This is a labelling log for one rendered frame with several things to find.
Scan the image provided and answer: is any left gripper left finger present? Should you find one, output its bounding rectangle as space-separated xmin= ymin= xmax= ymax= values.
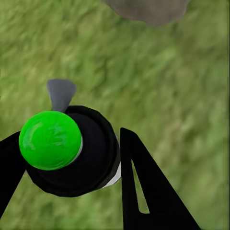
xmin=0 ymin=132 xmax=25 ymax=218

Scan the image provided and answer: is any pesticide atomizer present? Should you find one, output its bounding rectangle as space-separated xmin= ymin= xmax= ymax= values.
xmin=19 ymin=78 xmax=121 ymax=197

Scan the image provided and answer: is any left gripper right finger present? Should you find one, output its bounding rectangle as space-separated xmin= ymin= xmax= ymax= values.
xmin=120 ymin=128 xmax=201 ymax=230

